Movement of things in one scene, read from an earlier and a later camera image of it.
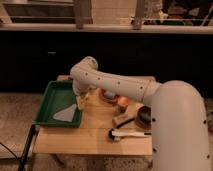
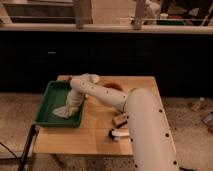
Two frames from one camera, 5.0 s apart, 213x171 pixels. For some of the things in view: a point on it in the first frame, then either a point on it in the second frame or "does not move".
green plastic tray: [58, 97] does not move
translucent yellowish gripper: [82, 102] → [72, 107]
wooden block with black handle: [124, 120] does not move
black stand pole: [26, 147] does not move
